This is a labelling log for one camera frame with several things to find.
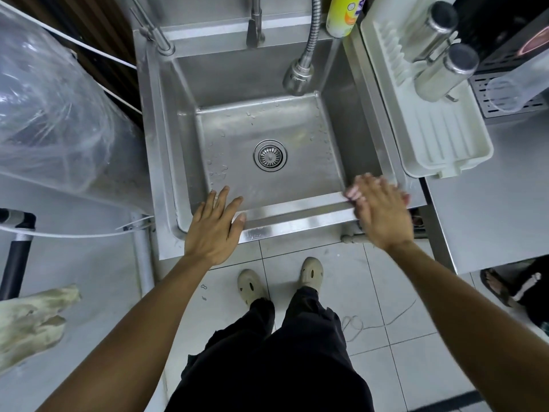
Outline person's left hand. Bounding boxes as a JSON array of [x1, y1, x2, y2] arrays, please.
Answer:
[[184, 186, 248, 267]]

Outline person's right hand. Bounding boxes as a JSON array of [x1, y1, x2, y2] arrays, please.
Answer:
[[345, 173, 415, 253]]

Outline person's left forearm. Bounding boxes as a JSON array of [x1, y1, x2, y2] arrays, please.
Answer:
[[36, 252, 215, 412]]

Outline person's right forearm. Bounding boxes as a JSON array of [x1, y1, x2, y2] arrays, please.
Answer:
[[386, 240, 549, 412]]

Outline person's beige left shoe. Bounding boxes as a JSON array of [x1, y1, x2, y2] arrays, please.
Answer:
[[237, 269, 271, 309]]

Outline person's beige shoe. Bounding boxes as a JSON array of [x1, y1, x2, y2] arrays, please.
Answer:
[[237, 269, 271, 309], [299, 257, 324, 295]]

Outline round metal drain strainer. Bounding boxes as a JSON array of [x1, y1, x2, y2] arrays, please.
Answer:
[[253, 139, 288, 172]]

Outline steel sink leg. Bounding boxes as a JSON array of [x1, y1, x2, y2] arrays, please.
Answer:
[[129, 212, 155, 296]]

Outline stainless steel sink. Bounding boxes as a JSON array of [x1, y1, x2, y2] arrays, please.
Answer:
[[133, 13, 428, 260]]

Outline white plastic dish rack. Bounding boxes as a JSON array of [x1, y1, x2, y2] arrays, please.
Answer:
[[360, 0, 494, 180]]

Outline person's beige right shoe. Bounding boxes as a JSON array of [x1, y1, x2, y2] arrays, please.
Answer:
[[299, 257, 324, 295]]

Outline steel shaker tumbler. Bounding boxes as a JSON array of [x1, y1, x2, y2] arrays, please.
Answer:
[[413, 43, 480, 103], [403, 1, 460, 63]]

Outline steel drip tray grate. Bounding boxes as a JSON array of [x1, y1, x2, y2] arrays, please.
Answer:
[[468, 72, 549, 120]]

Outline person's black trousers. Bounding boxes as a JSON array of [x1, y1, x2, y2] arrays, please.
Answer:
[[165, 286, 375, 412]]

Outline clear plastic bag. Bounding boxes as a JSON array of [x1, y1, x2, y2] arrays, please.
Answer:
[[0, 4, 153, 216]]

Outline slanted steel tap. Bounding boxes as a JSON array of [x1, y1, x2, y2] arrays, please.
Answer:
[[129, 0, 176, 56]]

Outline clear plastic cup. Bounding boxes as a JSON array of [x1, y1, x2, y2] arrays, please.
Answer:
[[485, 49, 549, 114]]

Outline straight steel faucet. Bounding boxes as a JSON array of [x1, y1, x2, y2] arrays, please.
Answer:
[[246, 0, 266, 49]]

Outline yellow dish soap bottle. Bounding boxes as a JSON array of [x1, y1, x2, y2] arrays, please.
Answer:
[[326, 0, 368, 38]]

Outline black machine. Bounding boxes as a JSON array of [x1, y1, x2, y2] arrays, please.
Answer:
[[450, 0, 549, 74]]

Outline flexible steel hose sprayer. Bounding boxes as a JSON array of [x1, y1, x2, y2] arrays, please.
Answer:
[[282, 0, 322, 97]]

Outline thin white string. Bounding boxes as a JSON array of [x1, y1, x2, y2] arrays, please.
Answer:
[[341, 298, 418, 343]]

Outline black and grey handle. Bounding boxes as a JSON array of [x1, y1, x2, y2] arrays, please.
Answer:
[[0, 209, 37, 301]]

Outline white cable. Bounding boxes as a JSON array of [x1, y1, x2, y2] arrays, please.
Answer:
[[0, 0, 138, 70]]

